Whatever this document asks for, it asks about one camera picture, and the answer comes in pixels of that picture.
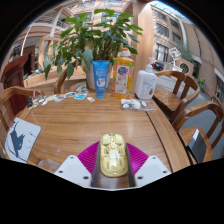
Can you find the small printed sticker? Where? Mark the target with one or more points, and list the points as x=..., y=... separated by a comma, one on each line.
x=70, y=94
x=60, y=97

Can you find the small black round object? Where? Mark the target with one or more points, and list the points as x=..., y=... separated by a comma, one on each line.
x=30, y=104

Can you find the clear plastic packet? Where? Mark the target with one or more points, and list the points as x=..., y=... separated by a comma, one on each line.
x=135, y=104

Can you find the pale yellow sticker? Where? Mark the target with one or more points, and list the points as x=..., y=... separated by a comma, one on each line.
x=50, y=98

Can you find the blue squeeze tube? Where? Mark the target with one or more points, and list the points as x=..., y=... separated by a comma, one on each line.
x=100, y=78

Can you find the long wooden planter box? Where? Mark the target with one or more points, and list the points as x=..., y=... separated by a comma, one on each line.
x=36, y=80

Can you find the blue printed sticker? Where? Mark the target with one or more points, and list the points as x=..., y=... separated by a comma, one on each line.
x=80, y=96

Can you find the black flat case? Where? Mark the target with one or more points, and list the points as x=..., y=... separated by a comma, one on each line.
x=198, y=146

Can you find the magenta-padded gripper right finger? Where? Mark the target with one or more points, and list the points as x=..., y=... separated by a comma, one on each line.
x=151, y=170

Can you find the white pump bottle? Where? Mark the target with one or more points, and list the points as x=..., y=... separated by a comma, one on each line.
x=145, y=83

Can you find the yellow orange detergent bottle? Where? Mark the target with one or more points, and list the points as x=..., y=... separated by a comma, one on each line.
x=122, y=78

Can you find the yellow computer mouse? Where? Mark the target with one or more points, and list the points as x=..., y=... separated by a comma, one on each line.
x=113, y=156

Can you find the green potted plant white pot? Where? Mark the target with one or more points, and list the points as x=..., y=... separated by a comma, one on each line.
x=96, y=36

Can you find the dark red wooden lectern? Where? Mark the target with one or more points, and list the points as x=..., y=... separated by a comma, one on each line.
x=16, y=71

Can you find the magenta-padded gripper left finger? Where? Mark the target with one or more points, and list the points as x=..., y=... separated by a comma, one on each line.
x=75, y=170

